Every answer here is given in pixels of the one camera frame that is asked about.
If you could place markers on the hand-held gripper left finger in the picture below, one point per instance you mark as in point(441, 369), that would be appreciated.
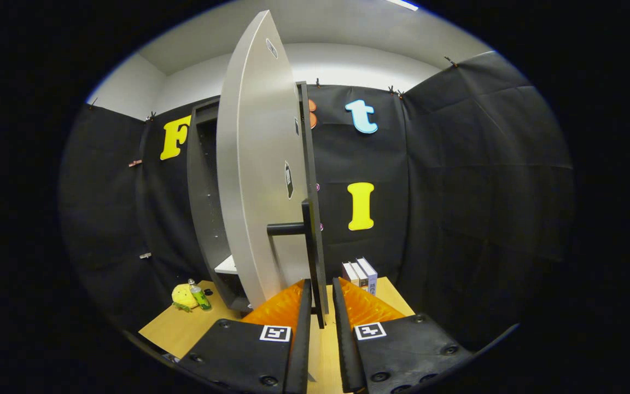
point(238, 355)

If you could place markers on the yellow plush toy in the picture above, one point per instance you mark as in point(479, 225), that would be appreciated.
point(182, 296)

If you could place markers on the black backdrop cloth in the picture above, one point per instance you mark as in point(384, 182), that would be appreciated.
point(484, 164)

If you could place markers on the dark grey shoe cabinet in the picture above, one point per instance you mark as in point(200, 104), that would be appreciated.
point(205, 219)

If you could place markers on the long ceiling light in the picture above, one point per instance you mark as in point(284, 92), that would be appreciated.
point(402, 4)

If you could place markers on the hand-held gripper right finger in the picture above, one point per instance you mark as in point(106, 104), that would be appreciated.
point(342, 339)

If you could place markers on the green bottle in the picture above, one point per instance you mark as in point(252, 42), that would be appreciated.
point(201, 298)

